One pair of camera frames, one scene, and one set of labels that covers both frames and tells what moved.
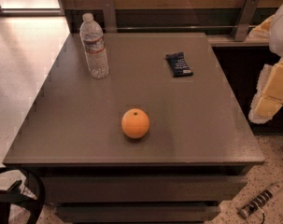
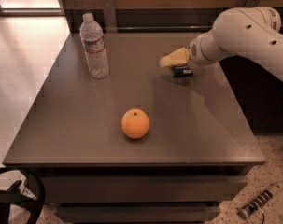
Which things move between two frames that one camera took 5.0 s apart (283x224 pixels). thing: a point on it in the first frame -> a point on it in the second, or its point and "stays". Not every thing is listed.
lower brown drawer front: (139, 213) stays
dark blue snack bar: (178, 64) stays
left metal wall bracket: (109, 14) stays
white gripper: (281, 32) -> (195, 52)
